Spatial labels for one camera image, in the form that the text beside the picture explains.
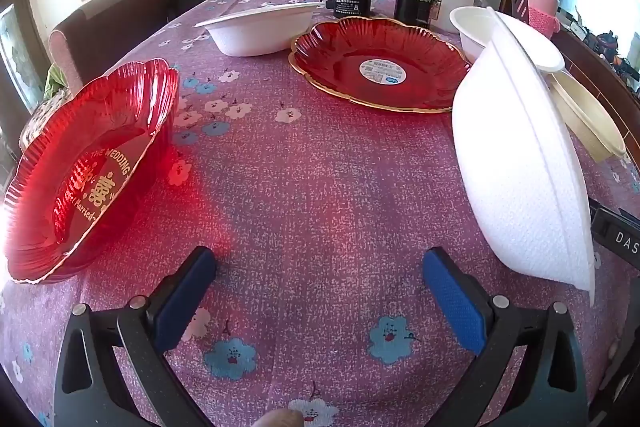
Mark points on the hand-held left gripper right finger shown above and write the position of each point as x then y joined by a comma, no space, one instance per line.
452,297

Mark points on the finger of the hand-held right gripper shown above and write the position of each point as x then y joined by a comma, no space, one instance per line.
617,232

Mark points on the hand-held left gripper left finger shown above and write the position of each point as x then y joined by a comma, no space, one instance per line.
185,297

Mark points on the cream paper bowl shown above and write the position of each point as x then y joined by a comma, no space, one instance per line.
585,122

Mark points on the large white paper bowl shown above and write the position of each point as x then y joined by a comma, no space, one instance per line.
515,177
250,37

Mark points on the red plate with gold lettering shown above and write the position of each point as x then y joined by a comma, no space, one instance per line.
75,167

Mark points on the small white paper bowl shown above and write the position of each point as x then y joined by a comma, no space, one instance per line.
470,24

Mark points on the red plate with round sticker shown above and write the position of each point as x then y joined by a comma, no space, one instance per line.
340,62

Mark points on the person's left hand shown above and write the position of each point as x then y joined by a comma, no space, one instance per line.
280,419

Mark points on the wooden cabinet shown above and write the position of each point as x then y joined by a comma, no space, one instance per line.
595,67

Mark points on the purple floral tablecloth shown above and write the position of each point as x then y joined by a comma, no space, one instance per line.
320,187

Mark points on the patterned cushion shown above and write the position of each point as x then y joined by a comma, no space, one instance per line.
47,107

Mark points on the pink knit-sleeved bottle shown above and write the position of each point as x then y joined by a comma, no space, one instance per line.
542,7

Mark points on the black phone stand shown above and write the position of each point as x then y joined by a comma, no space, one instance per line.
520,4

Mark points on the brown armchair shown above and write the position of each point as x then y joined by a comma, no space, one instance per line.
115,22

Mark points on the dark motor with wooden knob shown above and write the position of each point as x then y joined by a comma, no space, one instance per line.
412,9

